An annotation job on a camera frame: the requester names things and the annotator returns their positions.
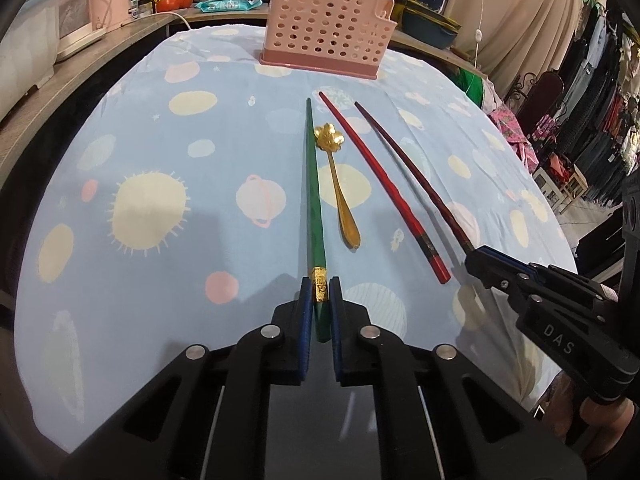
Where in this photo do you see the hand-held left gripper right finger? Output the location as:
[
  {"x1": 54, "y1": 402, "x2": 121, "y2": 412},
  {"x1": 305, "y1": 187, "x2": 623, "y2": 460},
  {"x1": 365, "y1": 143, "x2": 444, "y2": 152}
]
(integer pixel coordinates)
[{"x1": 329, "y1": 276, "x2": 587, "y2": 480}]

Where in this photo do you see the bright red chopstick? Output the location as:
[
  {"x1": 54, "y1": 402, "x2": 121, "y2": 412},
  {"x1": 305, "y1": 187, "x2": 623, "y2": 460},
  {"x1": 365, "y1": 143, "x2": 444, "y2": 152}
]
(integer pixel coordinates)
[{"x1": 318, "y1": 90, "x2": 452, "y2": 286}]

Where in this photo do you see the blue oval bowl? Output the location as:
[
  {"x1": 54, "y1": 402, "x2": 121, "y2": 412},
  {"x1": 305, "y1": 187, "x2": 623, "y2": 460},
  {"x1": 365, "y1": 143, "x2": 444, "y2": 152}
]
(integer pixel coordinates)
[{"x1": 399, "y1": 4, "x2": 459, "y2": 50}]

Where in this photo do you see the white small stool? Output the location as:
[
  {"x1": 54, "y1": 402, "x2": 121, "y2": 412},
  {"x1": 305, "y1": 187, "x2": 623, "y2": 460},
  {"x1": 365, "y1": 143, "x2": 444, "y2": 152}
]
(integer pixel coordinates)
[{"x1": 532, "y1": 162, "x2": 589, "y2": 214}]

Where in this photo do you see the pink perforated utensil basket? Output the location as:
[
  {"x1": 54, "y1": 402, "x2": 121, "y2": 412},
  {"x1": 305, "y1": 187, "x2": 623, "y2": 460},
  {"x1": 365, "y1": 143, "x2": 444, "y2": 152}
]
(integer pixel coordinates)
[{"x1": 258, "y1": 0, "x2": 399, "y2": 80}]

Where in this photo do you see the white storage bin blue lid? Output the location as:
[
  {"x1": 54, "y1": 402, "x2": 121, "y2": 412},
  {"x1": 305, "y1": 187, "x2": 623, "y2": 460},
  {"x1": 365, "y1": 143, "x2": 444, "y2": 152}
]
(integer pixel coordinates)
[{"x1": 0, "y1": 0, "x2": 64, "y2": 122}]

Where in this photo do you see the white power cord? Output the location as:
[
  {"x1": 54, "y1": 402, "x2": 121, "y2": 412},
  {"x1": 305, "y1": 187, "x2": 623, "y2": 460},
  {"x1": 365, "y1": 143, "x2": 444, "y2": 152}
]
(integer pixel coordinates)
[{"x1": 164, "y1": 9, "x2": 192, "y2": 32}]

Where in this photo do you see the white cable with switch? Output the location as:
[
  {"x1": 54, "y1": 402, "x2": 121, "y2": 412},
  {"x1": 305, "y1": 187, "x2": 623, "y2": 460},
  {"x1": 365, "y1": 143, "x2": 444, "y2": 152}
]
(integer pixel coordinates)
[{"x1": 472, "y1": 0, "x2": 489, "y2": 69}]

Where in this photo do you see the dark maroon chopstick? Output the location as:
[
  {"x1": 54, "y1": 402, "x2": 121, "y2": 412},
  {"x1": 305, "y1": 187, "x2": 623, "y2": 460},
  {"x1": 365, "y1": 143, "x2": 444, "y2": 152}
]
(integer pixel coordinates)
[{"x1": 353, "y1": 100, "x2": 477, "y2": 262}]

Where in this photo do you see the green cloth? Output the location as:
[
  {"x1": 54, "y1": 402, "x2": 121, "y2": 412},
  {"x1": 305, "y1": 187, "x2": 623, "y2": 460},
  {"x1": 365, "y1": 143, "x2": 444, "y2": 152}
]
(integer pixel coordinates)
[{"x1": 452, "y1": 67, "x2": 484, "y2": 107}]

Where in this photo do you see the blue planet-print tablecloth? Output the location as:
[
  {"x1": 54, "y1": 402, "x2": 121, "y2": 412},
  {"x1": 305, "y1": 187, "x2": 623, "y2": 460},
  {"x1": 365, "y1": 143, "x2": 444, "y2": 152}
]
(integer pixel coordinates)
[{"x1": 10, "y1": 22, "x2": 582, "y2": 454}]

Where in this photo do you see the dark wooden chair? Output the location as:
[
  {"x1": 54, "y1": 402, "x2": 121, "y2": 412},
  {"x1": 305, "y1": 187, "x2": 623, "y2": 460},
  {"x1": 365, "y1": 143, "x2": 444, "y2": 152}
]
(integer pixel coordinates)
[{"x1": 509, "y1": 70, "x2": 564, "y2": 132}]

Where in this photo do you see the hanging clothes rack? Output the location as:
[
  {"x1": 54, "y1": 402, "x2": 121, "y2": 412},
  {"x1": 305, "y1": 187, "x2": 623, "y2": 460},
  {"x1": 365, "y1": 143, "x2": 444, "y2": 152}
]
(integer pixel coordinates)
[{"x1": 539, "y1": 0, "x2": 640, "y2": 212}]

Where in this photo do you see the gold flower-shaped spoon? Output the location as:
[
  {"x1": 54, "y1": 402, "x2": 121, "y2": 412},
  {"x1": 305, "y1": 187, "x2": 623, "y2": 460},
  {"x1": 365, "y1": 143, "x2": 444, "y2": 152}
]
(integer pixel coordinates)
[{"x1": 312, "y1": 122, "x2": 362, "y2": 251}]

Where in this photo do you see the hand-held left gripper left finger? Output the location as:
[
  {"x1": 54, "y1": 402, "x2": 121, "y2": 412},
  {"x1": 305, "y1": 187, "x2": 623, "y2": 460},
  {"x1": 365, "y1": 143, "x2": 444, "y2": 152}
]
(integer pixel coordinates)
[{"x1": 59, "y1": 276, "x2": 316, "y2": 480}]

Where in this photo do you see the beige curtain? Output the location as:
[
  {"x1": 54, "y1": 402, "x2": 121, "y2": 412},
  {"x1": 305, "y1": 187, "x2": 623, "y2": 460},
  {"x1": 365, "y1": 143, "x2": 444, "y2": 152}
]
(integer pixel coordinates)
[{"x1": 442, "y1": 0, "x2": 609, "y2": 97}]

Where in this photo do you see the pink floral cloth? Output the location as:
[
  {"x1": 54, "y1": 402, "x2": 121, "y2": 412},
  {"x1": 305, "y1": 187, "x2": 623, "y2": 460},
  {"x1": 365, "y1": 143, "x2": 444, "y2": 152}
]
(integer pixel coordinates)
[{"x1": 487, "y1": 107, "x2": 539, "y2": 177}]

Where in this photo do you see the blue wet wipes pack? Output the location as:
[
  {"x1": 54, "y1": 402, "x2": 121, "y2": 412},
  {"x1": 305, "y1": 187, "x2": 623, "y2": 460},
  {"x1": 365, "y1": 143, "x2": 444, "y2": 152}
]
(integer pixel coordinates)
[{"x1": 194, "y1": 0, "x2": 264, "y2": 13}]

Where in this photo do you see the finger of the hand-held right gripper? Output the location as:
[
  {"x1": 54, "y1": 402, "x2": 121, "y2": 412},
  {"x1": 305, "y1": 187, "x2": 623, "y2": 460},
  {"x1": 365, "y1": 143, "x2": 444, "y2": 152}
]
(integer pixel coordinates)
[
  {"x1": 474, "y1": 245, "x2": 619, "y2": 303},
  {"x1": 464, "y1": 254, "x2": 545, "y2": 312}
]

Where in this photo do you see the green chopstick gold band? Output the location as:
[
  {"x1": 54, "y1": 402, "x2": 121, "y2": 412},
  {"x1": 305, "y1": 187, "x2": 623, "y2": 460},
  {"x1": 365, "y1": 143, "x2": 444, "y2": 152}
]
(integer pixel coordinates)
[{"x1": 302, "y1": 97, "x2": 335, "y2": 344}]

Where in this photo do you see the person's right hand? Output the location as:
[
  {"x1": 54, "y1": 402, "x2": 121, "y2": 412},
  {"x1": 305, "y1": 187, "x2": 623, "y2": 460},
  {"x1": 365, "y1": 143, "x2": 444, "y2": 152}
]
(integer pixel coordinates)
[{"x1": 575, "y1": 395, "x2": 632, "y2": 434}]

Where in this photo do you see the white countertop appliance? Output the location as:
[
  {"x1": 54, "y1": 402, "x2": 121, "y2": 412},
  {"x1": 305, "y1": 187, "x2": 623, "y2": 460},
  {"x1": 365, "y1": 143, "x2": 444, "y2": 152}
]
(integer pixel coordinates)
[{"x1": 52, "y1": 0, "x2": 109, "y2": 64}]

